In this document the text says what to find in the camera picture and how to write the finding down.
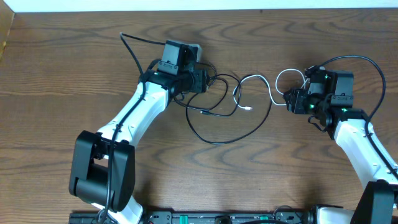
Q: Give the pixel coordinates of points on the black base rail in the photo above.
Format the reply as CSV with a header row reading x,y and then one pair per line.
x,y
224,218

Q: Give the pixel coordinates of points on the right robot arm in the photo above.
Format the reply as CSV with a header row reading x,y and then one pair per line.
x,y
327,95

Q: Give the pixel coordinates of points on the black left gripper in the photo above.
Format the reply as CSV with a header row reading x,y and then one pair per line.
x,y
201,81

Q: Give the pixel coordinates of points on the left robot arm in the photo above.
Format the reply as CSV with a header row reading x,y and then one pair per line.
x,y
103,166

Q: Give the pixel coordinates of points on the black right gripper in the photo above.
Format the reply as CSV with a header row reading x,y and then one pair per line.
x,y
292,101

